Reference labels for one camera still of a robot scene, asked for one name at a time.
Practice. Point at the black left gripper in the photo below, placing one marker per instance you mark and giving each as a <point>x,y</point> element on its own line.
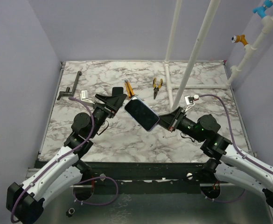
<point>114,102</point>

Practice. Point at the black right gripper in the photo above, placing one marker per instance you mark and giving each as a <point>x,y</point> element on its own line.
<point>176,119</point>

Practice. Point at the black smartphone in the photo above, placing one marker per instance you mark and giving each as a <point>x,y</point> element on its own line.
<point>117,91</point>

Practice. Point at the blue cased phone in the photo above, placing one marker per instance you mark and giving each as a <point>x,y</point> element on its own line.
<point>142,113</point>

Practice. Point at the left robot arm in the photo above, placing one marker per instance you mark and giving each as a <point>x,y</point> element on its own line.
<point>26,201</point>

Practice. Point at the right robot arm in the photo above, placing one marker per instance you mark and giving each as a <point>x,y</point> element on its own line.
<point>230,164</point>

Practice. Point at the yellow utility knife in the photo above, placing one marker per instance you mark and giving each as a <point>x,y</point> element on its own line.
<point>129,89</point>

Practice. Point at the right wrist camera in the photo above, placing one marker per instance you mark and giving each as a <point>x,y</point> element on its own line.
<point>190,101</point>

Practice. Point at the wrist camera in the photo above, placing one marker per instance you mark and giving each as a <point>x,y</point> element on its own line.
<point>190,101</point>
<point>84,97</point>

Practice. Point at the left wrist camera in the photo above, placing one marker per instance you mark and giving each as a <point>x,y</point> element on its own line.
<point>84,97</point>

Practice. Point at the yellow handled pliers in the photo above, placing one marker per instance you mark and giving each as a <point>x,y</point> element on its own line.
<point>156,86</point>

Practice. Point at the dark metal crank handle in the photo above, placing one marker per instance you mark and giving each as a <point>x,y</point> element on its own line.
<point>69,92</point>

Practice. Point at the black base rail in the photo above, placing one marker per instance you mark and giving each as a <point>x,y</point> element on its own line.
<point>151,178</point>

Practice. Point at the small black ring knob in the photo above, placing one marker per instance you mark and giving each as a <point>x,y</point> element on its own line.
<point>70,212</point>

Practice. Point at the white PVC pipe frame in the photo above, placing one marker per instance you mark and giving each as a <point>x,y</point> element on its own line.
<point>250,50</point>

